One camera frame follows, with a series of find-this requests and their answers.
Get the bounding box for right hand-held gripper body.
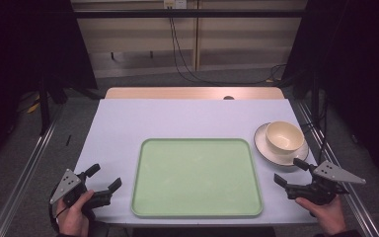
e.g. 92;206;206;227
285;160;367;206

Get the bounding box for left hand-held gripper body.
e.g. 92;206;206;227
49;168;114;221

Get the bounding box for person's right hand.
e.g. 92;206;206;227
294;195;347;237

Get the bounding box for person's left hand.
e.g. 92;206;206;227
55;190;96;237

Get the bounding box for white plate with dark rim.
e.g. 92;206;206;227
253;121;310;167

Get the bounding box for cream ceramic bowl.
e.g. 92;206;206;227
265;120;306;156

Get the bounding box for black stand pole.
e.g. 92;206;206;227
310;70;321;127
38;76;52;136

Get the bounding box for light green plastic tray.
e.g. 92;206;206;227
130;137;265;219

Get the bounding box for yellow floor tape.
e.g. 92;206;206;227
25;93;42;115

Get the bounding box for pale lavender table sheet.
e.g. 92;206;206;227
73;98;319;227

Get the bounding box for black curtain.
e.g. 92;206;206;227
280;0;379;191
0;0;99;172

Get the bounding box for black horizontal bar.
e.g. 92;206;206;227
73;9;306;20

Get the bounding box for metal floor rail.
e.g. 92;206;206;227
294;98;379;237
0;106;65;237

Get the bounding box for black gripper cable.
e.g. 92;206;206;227
47;184;67;233

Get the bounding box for black wall cables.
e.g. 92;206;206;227
168;16;288;86

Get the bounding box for white wall socket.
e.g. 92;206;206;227
163;0;189;10

